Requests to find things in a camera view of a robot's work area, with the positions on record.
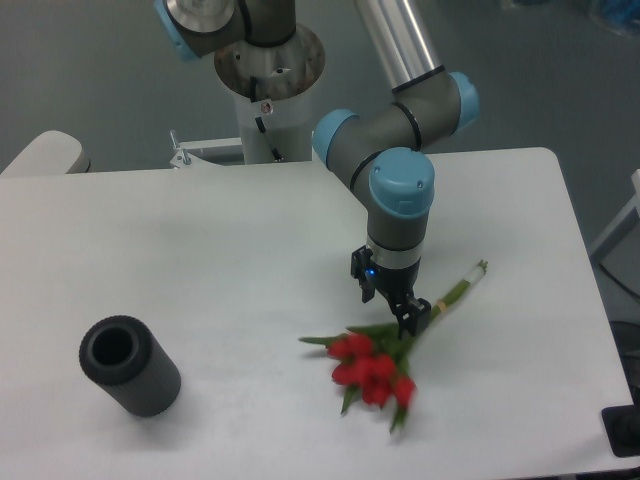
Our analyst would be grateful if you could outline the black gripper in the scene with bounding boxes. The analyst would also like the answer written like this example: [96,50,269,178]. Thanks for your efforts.
[350,245,431,338]

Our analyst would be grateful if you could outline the red tulip bouquet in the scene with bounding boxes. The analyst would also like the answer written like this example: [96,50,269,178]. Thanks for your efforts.
[298,259,489,434]

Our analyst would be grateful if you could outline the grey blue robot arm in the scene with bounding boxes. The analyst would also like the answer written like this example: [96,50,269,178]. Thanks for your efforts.
[154,1,479,337]

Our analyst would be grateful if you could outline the black device at table edge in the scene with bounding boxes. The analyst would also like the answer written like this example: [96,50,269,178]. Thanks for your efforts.
[601,405,639,458]

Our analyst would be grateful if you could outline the dark grey ribbed vase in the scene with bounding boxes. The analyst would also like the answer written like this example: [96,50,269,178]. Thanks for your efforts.
[78,315,181,417]

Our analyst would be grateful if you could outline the white chair backrest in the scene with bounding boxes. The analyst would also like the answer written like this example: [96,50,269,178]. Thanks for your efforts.
[1,130,91,179]

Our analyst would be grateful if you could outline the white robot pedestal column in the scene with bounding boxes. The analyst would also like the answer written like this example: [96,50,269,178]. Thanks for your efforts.
[214,24,325,136]

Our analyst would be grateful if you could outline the white pedestal base brackets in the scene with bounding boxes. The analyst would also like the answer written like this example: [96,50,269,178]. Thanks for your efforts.
[169,128,314,168]

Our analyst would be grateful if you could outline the black pedestal cable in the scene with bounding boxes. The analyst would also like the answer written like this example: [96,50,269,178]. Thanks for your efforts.
[249,74,286,163]

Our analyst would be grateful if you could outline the white furniture frame at right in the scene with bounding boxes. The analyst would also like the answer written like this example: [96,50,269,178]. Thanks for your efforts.
[588,170,639,264]

